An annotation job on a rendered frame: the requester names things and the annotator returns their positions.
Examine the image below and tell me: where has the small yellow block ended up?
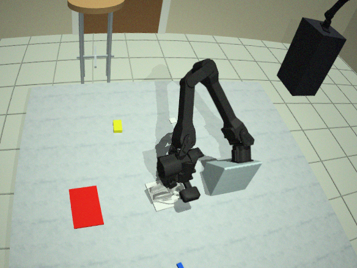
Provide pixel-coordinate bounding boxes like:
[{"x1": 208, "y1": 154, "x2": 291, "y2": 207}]
[{"x1": 113, "y1": 120, "x2": 122, "y2": 133}]

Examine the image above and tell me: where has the blue flat bar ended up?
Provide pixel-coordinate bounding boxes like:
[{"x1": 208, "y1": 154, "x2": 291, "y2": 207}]
[{"x1": 176, "y1": 262, "x2": 184, "y2": 268}]

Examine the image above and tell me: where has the red flat rectangular plate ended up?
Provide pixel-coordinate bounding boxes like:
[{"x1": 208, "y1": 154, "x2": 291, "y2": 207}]
[{"x1": 69, "y1": 186, "x2": 104, "y2": 229}]

